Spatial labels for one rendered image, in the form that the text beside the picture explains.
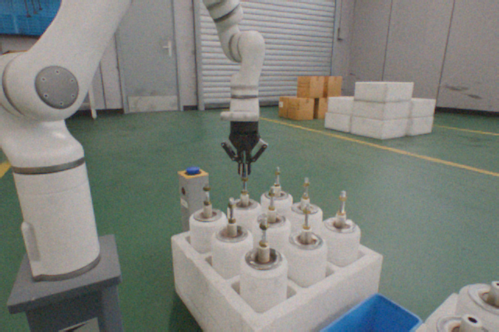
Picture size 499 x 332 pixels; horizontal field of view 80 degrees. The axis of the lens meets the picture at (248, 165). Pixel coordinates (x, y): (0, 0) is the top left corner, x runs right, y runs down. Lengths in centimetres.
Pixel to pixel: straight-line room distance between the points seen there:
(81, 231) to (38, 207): 7
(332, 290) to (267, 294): 16
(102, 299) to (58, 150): 25
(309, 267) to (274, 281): 10
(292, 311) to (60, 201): 44
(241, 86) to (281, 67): 571
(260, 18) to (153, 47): 207
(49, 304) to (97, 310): 7
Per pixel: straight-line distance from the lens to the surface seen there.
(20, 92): 46
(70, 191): 51
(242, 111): 72
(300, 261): 66
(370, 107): 329
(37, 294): 55
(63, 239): 53
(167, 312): 90
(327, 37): 718
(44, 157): 49
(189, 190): 90
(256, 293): 61
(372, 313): 82
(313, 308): 68
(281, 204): 88
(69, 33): 49
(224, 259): 69
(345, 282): 73
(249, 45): 73
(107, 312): 60
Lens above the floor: 60
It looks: 17 degrees down
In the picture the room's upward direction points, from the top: straight up
